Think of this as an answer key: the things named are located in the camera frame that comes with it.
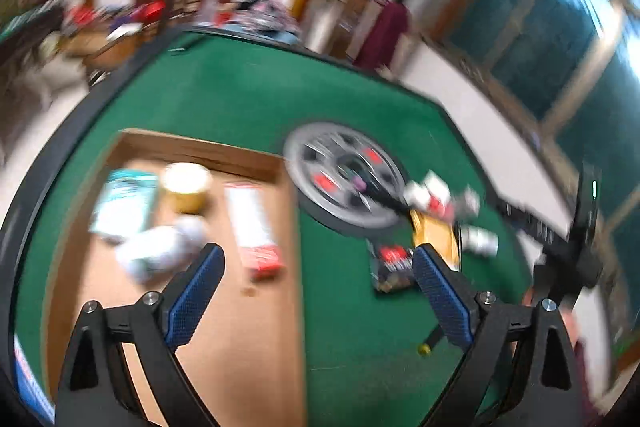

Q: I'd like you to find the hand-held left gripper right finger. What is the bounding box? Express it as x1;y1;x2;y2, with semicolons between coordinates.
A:
412;243;583;427

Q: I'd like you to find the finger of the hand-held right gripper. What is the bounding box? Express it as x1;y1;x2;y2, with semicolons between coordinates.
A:
498;201;577;259

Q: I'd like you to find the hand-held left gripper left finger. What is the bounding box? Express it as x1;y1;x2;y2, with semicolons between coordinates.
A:
54;243;226;427

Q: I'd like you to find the black stick with yellow tip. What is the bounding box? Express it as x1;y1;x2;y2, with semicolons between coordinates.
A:
419;326;445;355

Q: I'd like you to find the black red packet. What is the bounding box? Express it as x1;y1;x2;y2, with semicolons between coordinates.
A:
370;244;420;294

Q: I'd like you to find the yellow packet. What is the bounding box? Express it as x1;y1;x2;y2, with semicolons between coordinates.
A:
411;207;462;272

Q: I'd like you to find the brown cardboard box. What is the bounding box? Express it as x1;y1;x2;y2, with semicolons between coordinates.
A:
45;129;308;427

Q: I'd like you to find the small white cylinder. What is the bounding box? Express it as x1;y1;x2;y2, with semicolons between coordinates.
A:
461;227;500;254

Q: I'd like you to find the white plastic bottle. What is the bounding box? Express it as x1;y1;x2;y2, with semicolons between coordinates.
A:
115;216;208;283

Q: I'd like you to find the long white red box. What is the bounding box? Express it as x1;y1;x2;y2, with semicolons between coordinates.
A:
222;182;286;280

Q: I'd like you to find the clear packet with red item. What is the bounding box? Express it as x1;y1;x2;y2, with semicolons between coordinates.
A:
425;196;457;220

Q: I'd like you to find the yellow cup with white lid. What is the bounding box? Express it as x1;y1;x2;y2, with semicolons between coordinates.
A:
161;162;213;215

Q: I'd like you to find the thin black stick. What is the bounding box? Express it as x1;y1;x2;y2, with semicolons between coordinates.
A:
361;187;418;215

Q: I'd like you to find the white charger adapter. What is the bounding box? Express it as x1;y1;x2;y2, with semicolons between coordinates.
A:
404;171;448;202

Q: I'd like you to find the teal white packet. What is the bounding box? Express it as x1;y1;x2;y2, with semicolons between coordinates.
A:
90;169;161;243

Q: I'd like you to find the wooden framed window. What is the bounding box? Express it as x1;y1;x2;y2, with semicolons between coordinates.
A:
442;0;640;228

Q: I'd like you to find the maroon cloth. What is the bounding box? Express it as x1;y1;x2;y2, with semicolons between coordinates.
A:
356;2;412;70

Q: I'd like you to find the wooden chair with carved back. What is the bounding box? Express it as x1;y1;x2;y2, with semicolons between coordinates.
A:
320;0;401;60

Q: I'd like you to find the red plastic bag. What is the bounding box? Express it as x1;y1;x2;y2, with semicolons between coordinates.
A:
135;1;167;22

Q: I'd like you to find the floral patterned bag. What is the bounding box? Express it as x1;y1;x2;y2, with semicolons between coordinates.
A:
234;0;302;38

